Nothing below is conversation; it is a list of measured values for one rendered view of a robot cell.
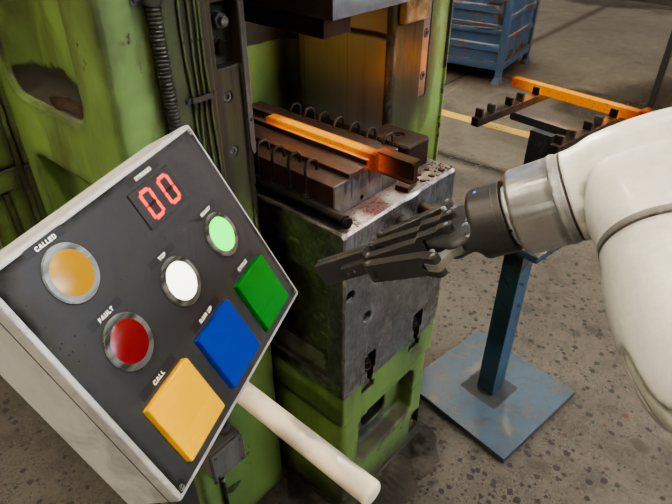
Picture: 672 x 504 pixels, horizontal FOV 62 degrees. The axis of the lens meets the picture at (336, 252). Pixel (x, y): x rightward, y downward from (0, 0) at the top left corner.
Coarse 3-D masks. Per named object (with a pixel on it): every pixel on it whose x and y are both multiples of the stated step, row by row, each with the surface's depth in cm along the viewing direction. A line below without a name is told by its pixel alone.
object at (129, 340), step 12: (120, 324) 54; (132, 324) 55; (120, 336) 53; (132, 336) 54; (144, 336) 56; (120, 348) 53; (132, 348) 54; (144, 348) 55; (120, 360) 53; (132, 360) 54
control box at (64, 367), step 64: (128, 192) 59; (192, 192) 68; (0, 256) 49; (128, 256) 57; (192, 256) 65; (0, 320) 46; (64, 320) 49; (192, 320) 62; (64, 384) 49; (128, 384) 53; (128, 448) 52
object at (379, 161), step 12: (276, 120) 123; (288, 120) 123; (300, 132) 119; (312, 132) 117; (324, 132) 117; (336, 144) 113; (348, 144) 112; (360, 144) 112; (372, 156) 107; (384, 156) 107; (396, 156) 105; (408, 156) 105; (372, 168) 108; (384, 168) 109; (396, 168) 106; (408, 168) 105; (408, 180) 105
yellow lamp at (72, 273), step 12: (60, 252) 50; (72, 252) 51; (60, 264) 50; (72, 264) 51; (84, 264) 52; (60, 276) 50; (72, 276) 51; (84, 276) 52; (60, 288) 50; (72, 288) 50; (84, 288) 52
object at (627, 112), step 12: (516, 84) 151; (528, 84) 148; (540, 84) 146; (552, 96) 144; (564, 96) 142; (576, 96) 139; (588, 96) 139; (600, 108) 136; (624, 108) 132; (636, 108) 132; (648, 108) 130
